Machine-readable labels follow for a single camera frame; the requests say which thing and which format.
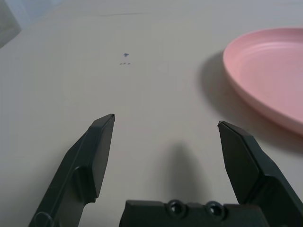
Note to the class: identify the pink plastic plate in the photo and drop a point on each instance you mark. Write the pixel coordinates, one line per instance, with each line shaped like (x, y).
(270, 71)

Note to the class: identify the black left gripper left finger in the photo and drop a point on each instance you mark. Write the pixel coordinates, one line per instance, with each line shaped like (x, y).
(80, 165)

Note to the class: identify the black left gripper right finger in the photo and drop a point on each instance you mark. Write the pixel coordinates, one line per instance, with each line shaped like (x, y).
(255, 175)

